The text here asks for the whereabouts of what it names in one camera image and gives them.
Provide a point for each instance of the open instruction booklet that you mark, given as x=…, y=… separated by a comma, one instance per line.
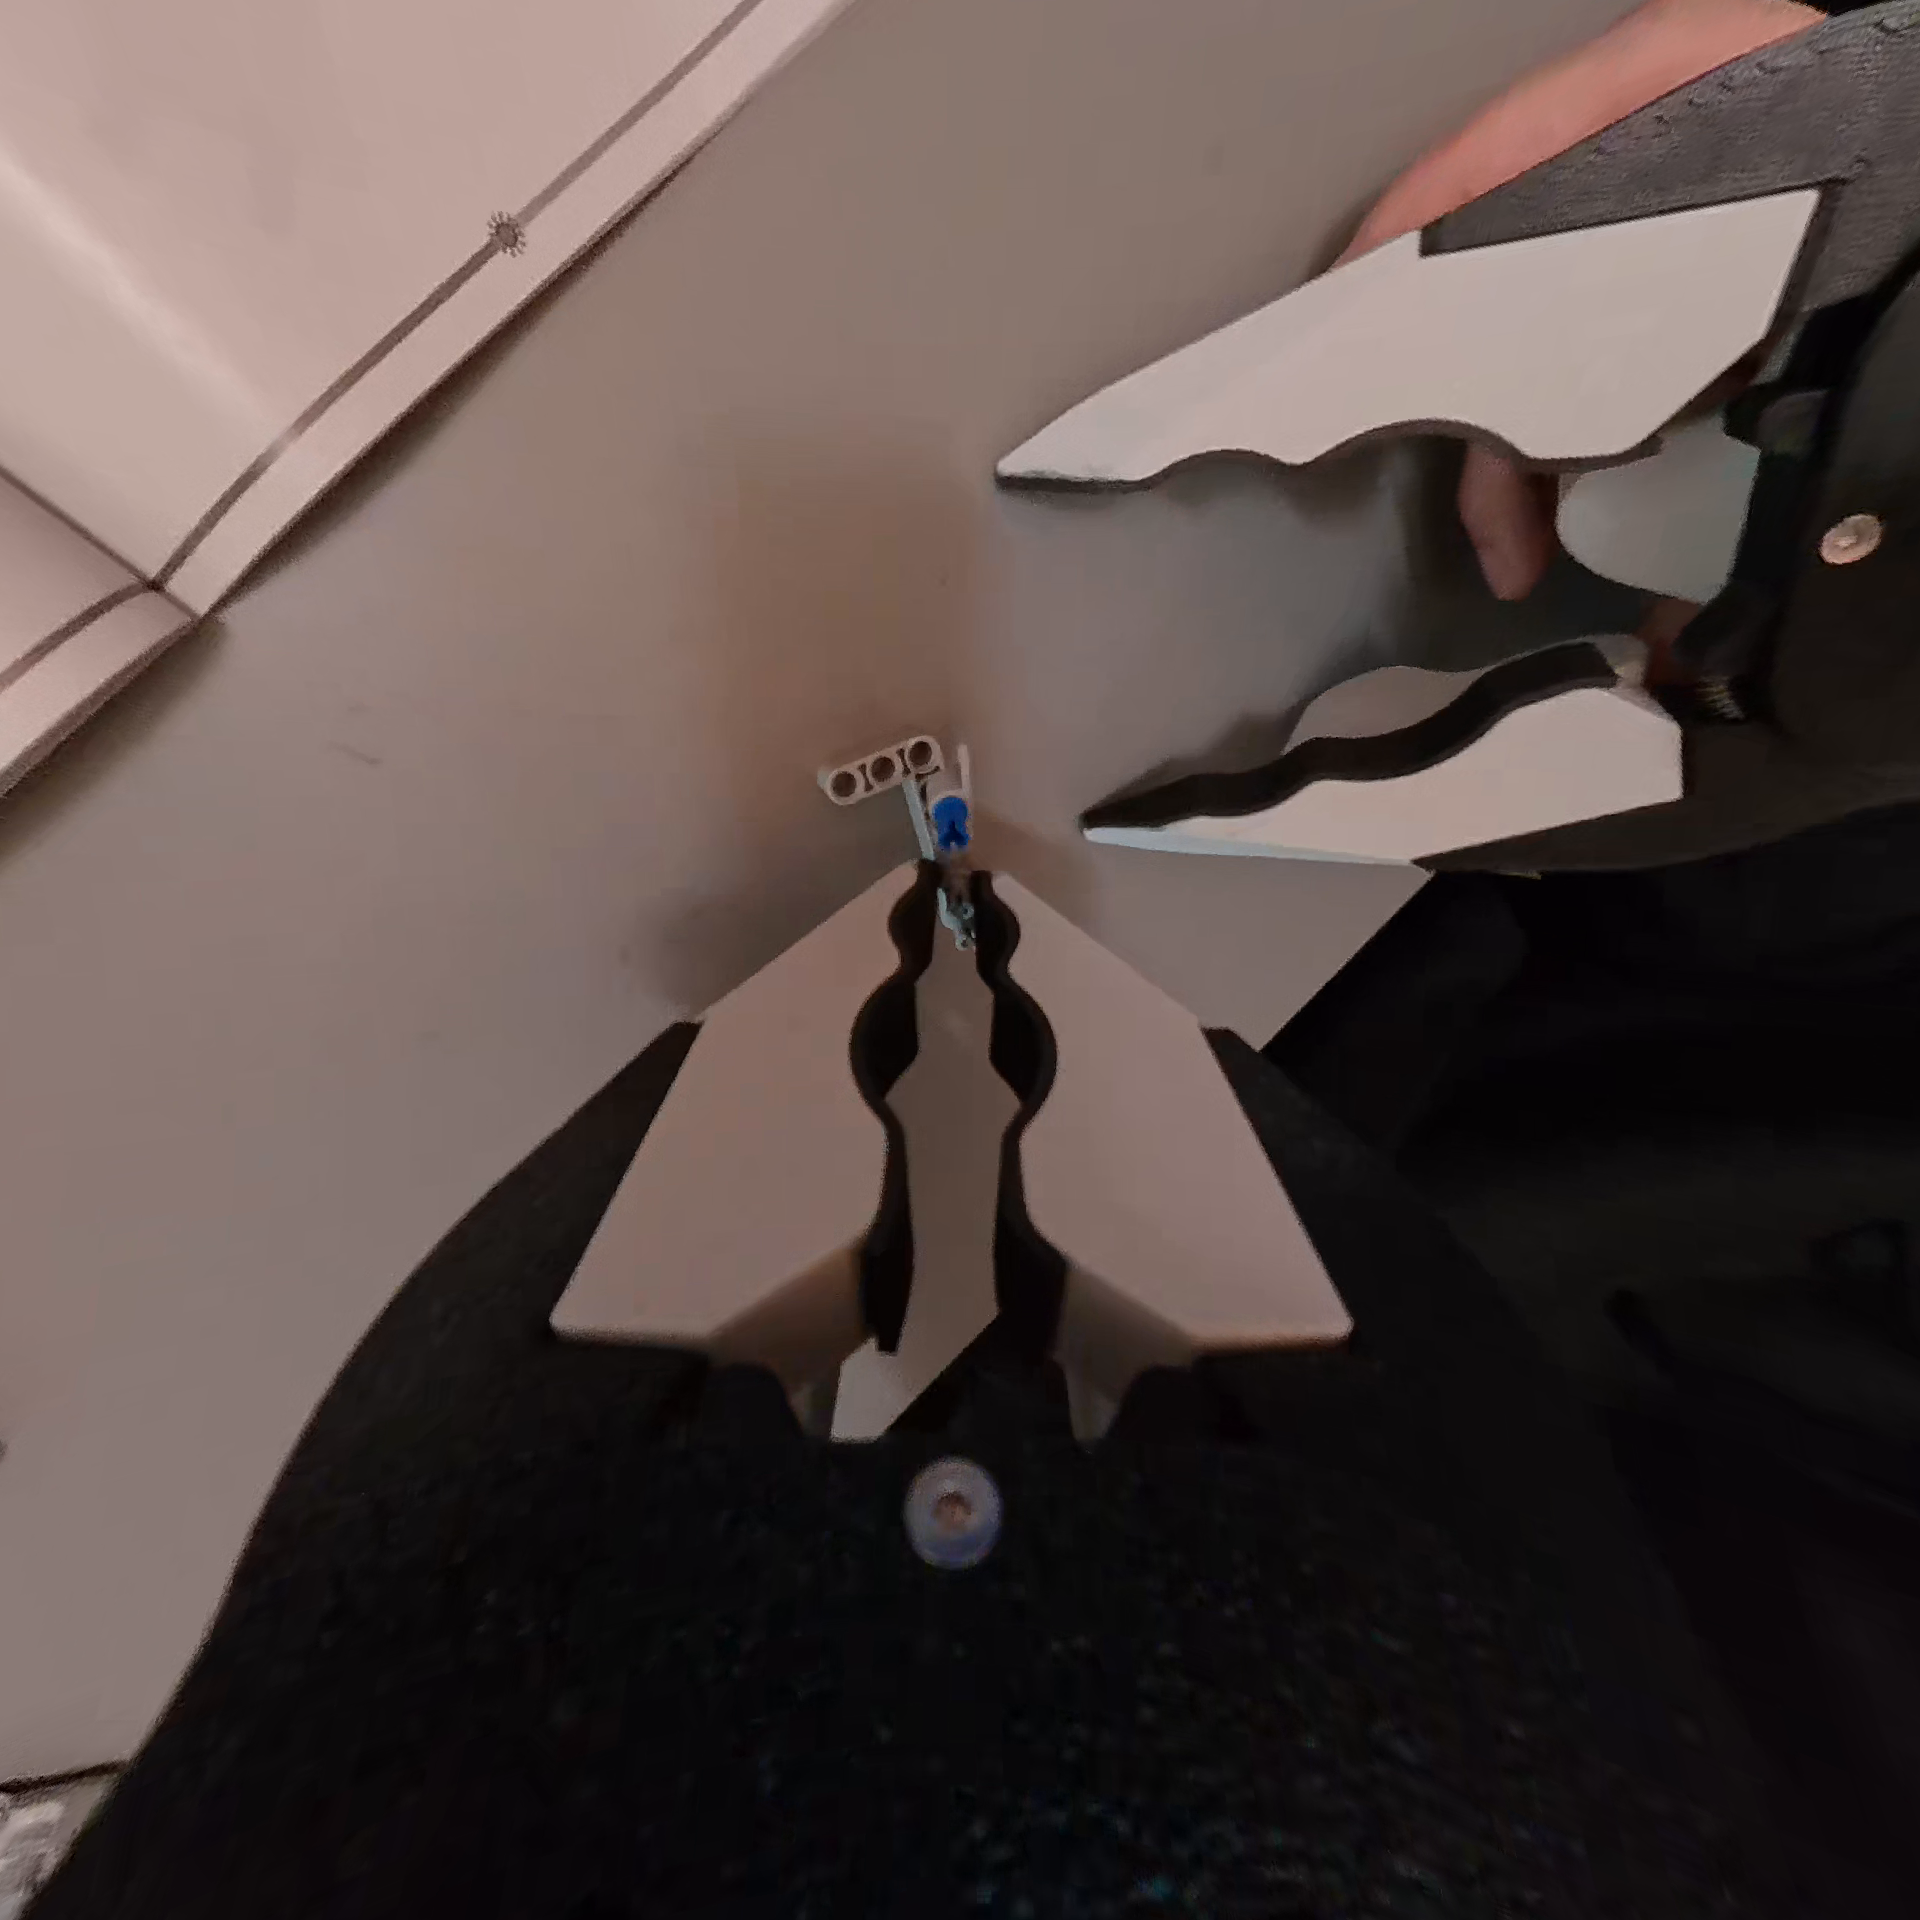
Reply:
x=303, y=223

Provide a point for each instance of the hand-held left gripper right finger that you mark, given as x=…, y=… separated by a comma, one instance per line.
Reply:
x=1181, y=1200

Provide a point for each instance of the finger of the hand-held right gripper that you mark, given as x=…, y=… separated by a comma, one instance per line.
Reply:
x=1500, y=334
x=1533, y=778

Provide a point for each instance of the person's right hand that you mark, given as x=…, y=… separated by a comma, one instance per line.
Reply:
x=1546, y=104

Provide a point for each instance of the small toy brick assembly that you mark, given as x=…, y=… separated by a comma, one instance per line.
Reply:
x=948, y=820

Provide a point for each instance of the person's black clothing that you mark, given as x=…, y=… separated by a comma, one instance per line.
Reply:
x=1647, y=1125

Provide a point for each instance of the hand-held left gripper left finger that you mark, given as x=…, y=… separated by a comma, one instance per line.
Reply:
x=717, y=1200

